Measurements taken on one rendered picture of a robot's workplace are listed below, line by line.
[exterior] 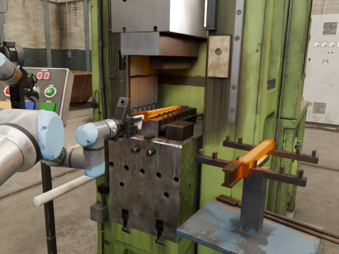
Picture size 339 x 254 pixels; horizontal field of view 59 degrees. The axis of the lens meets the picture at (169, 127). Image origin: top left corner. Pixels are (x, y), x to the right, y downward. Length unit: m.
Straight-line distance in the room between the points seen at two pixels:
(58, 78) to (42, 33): 9.23
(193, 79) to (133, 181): 0.69
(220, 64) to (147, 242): 0.87
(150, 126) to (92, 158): 0.36
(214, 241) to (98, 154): 0.48
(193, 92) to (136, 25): 0.58
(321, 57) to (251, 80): 5.11
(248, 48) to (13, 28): 9.33
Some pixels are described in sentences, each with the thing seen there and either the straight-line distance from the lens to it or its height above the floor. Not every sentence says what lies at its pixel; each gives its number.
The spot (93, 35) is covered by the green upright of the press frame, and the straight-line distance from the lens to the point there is 1.69.
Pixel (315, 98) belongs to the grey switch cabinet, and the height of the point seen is 0.58.
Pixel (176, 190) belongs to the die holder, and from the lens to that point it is 1.29.
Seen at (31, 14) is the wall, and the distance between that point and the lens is 10.64.
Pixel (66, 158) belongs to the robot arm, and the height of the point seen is 0.90.
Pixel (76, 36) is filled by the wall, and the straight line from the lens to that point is 10.63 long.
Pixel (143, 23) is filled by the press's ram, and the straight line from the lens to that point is 1.33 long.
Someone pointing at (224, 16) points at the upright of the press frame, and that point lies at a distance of 1.33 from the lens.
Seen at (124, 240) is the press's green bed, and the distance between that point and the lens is 1.58.
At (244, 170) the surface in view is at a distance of 0.81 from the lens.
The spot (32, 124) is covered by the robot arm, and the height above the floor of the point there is 1.11.
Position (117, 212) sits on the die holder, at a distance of 1.53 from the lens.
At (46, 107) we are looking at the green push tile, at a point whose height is 1.02.
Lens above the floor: 1.26
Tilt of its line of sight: 13 degrees down
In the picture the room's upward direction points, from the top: 1 degrees clockwise
